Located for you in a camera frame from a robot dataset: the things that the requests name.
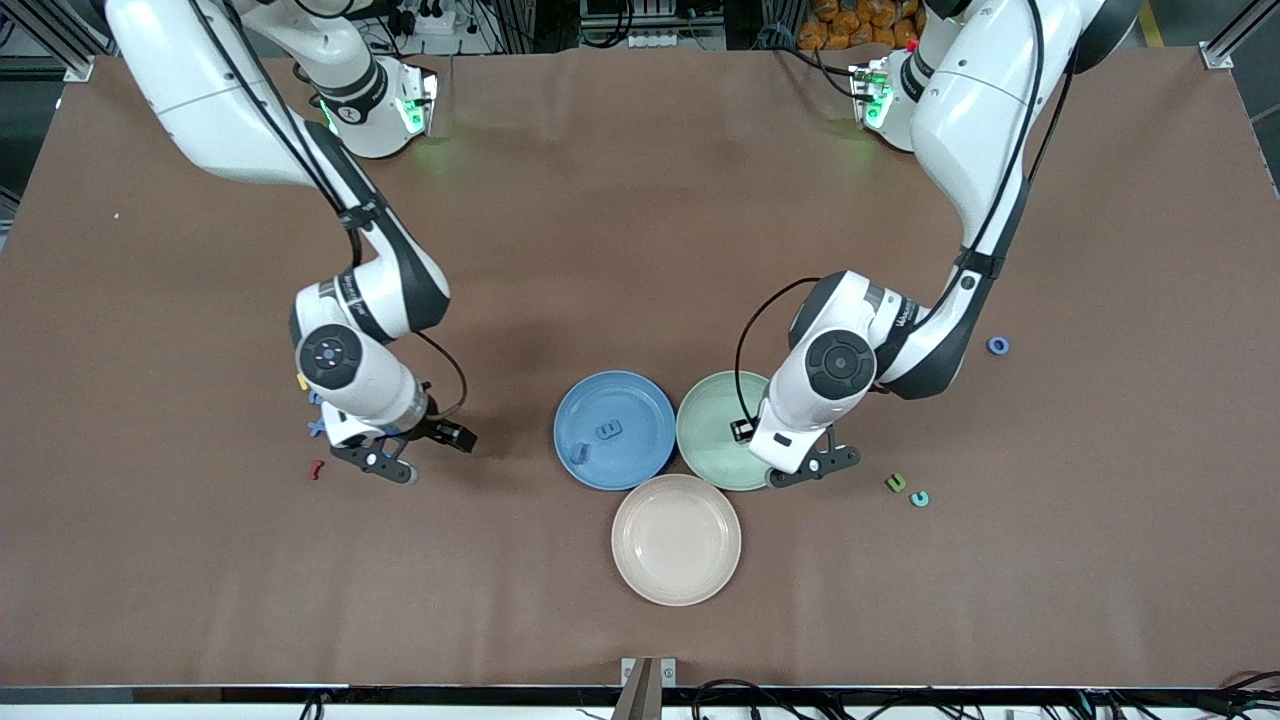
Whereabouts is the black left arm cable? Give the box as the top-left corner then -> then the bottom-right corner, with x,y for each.
736,0 -> 1076,426

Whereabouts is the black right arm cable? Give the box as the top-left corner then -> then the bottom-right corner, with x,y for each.
190,0 -> 469,421

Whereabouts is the pile of orange fruits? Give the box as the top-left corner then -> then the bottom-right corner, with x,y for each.
797,0 -> 926,51

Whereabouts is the black table edge rail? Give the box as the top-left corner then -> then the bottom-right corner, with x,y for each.
0,684 -> 1280,709

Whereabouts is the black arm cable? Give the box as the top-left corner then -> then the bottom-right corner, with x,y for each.
736,0 -> 1076,426
190,0 -> 469,421

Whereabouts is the aluminium frame post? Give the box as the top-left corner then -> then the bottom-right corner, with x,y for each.
1203,0 -> 1280,69
0,0 -> 96,83

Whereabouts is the metal table edge bracket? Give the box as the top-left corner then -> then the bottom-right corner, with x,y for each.
620,657 -> 678,720

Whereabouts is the light green plate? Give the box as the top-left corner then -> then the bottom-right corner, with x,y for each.
676,370 -> 801,492

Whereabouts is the brown table cover sheet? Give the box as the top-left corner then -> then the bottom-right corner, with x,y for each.
0,45 -> 1280,691

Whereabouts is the pale pink plate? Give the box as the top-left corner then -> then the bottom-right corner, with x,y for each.
611,474 -> 743,607

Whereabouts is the blue plate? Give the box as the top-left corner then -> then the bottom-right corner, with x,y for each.
553,371 -> 677,491

